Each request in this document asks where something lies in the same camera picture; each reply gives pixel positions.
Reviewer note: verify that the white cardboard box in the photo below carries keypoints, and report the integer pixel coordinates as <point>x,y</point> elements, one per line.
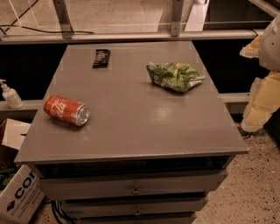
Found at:
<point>20,199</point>

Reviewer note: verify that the bottom grey drawer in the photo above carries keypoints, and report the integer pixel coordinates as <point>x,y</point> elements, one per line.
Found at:
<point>161,218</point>

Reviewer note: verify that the black rxbar chocolate bar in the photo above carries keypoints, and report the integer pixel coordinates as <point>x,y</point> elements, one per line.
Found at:
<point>101,59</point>

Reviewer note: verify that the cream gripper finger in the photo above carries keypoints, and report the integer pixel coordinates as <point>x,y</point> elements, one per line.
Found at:
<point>251,50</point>
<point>264,100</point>

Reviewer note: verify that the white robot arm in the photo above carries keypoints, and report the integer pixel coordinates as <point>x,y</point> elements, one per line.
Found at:
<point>269,50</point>

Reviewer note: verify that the metal bracket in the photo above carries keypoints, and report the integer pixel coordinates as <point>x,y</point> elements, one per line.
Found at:
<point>176,14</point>
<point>64,21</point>

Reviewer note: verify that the grey drawer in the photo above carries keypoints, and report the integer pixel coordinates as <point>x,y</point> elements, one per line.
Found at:
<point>134,207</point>
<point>131,185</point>
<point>161,218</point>

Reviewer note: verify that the white pump bottle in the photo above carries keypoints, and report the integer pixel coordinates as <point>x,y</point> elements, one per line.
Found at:
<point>11,96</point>

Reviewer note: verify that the grey metal rail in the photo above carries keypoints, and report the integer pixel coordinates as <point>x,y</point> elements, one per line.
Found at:
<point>129,37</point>

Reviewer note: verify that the red coke can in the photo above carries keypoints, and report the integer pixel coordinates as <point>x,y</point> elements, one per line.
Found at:
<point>67,110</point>

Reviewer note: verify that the green chip bag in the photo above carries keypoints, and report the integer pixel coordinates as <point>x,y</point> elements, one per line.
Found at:
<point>179,77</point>

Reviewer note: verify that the left metal bracket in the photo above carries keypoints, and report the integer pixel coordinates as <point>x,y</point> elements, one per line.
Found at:
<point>64,21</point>

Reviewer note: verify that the right metal bracket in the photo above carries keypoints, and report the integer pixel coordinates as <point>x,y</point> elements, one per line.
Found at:
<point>176,14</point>

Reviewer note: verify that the top grey drawer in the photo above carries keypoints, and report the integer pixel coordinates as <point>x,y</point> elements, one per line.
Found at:
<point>131,185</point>

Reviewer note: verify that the middle grey drawer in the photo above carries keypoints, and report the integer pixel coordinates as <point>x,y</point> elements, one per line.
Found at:
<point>134,207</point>

